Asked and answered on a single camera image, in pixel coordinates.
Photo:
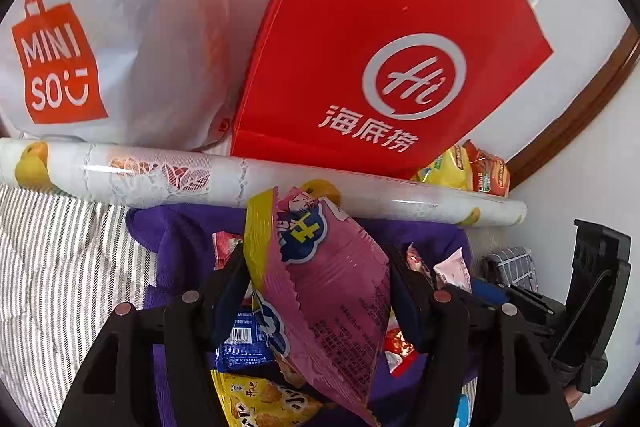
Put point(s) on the small red snack packet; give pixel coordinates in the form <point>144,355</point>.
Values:
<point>400,347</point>

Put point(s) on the pale pink snack packet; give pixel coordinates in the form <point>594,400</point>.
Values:
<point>452,269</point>

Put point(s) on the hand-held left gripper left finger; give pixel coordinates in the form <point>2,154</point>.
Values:
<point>225,307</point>

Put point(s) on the lemon-print paper roll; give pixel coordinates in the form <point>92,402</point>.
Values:
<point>225,177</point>

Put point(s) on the small blue snack packet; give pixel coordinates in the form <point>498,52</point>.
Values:
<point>240,342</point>

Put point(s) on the red paper bag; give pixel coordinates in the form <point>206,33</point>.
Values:
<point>375,7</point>

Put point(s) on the strawberry-print snack packet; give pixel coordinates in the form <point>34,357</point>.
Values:
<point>225,247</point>

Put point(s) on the magenta snack packet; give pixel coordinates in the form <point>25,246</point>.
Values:
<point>330,297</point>

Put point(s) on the yellow snack packet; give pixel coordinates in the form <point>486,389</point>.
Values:
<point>250,397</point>

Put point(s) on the grey checked cloth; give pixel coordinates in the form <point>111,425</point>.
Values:
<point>517,262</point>

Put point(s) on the wooden door frame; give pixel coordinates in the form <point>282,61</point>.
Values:
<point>590,107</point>

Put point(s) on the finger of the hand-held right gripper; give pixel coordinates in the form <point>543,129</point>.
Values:
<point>525,302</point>

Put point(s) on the blue tissue pack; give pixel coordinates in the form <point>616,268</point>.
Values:
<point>462,412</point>

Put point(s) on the purple towel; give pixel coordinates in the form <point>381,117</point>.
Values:
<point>185,247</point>

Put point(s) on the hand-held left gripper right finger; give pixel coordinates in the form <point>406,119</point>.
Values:
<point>405,307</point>

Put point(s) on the white plastic shopping bag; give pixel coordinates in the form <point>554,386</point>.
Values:
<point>150,32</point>

